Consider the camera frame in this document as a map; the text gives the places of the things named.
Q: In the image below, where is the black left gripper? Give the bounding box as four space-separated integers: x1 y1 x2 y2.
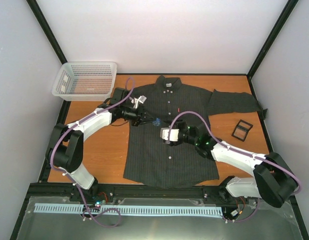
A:
120 103 156 126

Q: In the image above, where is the blue white brooch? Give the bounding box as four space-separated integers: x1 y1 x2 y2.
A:
152 118 161 127

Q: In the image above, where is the dark grey pinstriped shirt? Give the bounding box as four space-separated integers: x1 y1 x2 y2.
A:
123 75 262 189

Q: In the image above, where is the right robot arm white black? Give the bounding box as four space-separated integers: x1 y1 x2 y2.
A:
160 120 300 208

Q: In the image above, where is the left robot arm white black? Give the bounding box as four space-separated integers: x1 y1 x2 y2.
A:
45 87 155 202

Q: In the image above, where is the small black square holder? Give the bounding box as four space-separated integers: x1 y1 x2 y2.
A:
231 119 254 142

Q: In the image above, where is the white perforated plastic basket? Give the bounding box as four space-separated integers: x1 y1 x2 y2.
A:
51 61 117 102

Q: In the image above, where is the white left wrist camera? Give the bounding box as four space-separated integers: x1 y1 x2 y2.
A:
130 95 147 109

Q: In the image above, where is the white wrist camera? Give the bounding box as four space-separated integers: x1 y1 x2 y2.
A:
159 127 180 145
130 95 147 109

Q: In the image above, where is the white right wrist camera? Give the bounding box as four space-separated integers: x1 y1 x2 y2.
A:
159 127 180 145

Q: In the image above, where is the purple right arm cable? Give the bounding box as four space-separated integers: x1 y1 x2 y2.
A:
168 111 303 223

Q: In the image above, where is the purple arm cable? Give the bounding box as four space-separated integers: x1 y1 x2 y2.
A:
49 76 135 227
168 111 303 223

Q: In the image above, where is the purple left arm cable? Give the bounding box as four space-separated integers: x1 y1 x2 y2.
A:
49 76 135 227

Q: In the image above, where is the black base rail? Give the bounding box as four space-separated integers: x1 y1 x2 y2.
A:
26 182 231 205

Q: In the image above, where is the light blue slotted cable duct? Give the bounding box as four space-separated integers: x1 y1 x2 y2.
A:
33 203 223 218

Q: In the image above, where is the black left frame post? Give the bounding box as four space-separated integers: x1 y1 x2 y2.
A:
26 0 68 64

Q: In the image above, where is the black frame post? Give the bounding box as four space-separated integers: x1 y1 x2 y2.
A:
26 0 68 64
247 0 299 81

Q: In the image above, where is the black right frame post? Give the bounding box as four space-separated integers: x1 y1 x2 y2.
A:
247 0 299 81

